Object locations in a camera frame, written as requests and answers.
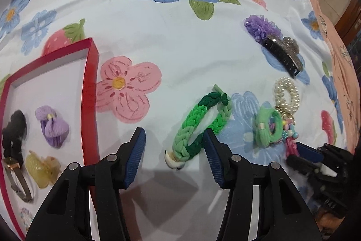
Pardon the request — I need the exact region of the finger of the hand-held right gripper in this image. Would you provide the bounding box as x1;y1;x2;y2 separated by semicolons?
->
296;142;325;163
286;156;320;177

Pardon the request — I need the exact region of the wristwatch with grey strap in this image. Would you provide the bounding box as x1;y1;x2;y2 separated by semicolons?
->
2;157;35;203

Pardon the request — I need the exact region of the pink hair clip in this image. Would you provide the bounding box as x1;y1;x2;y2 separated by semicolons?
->
285;138;299;158

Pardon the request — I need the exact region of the purple bow hair tie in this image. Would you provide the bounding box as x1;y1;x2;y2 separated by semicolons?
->
35;106;70;148

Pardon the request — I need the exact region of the red shallow box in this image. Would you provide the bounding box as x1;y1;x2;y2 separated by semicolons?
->
0;38;100;240

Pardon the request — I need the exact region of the wooden furniture edge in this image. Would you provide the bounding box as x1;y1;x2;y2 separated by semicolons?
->
334;0;361;44

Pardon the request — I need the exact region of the yellow translucent claw clip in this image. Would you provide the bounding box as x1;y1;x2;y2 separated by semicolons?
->
25;151;62;189

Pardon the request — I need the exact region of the pastel bead bracelet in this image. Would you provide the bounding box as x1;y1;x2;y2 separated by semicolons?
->
20;208;34;226

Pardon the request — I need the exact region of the grey glitter claw clip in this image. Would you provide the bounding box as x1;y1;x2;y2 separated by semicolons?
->
261;36;303;79

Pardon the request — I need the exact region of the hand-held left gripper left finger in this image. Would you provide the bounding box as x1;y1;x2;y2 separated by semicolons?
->
25;127;146;241

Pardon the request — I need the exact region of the colourful bead charm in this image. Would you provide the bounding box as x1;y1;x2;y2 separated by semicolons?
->
275;107;300;144

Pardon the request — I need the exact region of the black scrunchie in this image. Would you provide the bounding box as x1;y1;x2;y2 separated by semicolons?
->
2;110;28;159

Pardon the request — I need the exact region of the mint green hair tie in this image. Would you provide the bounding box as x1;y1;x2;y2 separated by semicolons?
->
255;105;282;147

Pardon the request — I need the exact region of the green braided bracelet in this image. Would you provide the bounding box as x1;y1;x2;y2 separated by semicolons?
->
165;85;233;171

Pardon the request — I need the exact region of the pink printed cloth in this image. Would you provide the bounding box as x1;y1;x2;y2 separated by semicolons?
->
285;0;357;154

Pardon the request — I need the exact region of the pearl scrunchie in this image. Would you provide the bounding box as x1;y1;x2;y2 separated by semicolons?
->
273;77;299;113

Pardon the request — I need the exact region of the person's right hand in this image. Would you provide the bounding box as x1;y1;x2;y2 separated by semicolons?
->
314;208;348;234

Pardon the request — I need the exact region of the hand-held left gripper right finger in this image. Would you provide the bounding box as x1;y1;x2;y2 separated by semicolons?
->
202;129;323;241

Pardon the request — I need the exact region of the purple flower hair clip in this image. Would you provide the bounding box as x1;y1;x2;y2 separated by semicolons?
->
244;15;282;42

